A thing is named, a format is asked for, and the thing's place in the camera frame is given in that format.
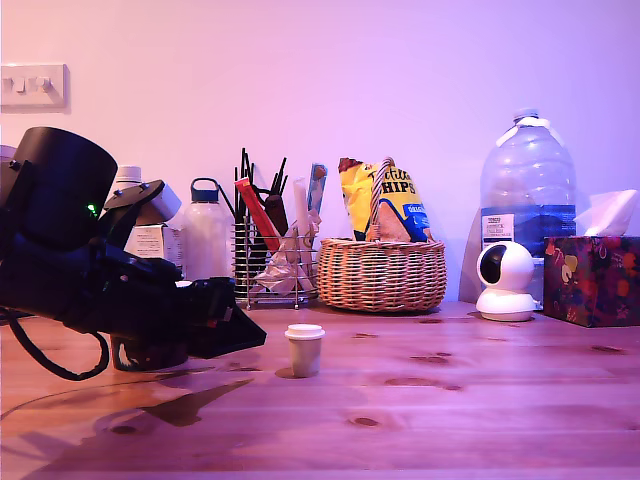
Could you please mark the white wrapped straw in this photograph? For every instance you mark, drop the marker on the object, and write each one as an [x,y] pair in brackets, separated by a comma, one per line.
[301,205]

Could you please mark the large clear water bottle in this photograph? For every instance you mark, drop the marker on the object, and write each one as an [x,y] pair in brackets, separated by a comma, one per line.
[525,175]

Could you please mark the white carton box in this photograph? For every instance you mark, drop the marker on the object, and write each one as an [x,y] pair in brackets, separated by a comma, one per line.
[150,242]

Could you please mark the blue white sachet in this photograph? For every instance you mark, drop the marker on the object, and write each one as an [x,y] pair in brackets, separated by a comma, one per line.
[316,185]

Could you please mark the small white round camera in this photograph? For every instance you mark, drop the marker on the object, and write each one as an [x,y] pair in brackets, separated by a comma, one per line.
[505,300]

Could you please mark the white metal bottle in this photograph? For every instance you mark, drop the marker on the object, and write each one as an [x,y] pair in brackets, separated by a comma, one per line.
[129,175]

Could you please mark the white tissue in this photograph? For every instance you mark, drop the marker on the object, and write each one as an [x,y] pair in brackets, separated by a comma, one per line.
[607,212]

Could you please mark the clear bottle blue cap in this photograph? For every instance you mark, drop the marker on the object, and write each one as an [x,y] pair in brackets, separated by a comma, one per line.
[205,235]

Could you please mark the crumpled clear wrapper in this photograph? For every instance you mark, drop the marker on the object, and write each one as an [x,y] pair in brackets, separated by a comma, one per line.
[280,270]

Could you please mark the yellow tortilla chips bag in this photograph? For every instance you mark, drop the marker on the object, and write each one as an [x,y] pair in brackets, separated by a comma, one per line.
[400,200]

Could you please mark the wicker basket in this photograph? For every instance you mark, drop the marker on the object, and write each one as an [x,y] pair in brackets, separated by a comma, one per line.
[380,275]

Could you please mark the dark brown stick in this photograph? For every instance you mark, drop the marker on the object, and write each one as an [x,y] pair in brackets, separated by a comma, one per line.
[276,212]

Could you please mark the red sachet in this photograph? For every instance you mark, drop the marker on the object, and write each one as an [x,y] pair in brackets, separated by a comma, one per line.
[255,210]

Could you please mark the white light switch plate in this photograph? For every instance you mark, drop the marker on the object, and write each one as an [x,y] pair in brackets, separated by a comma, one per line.
[35,87]

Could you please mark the floral tissue box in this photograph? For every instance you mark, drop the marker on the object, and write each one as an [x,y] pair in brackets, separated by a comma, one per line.
[595,280]

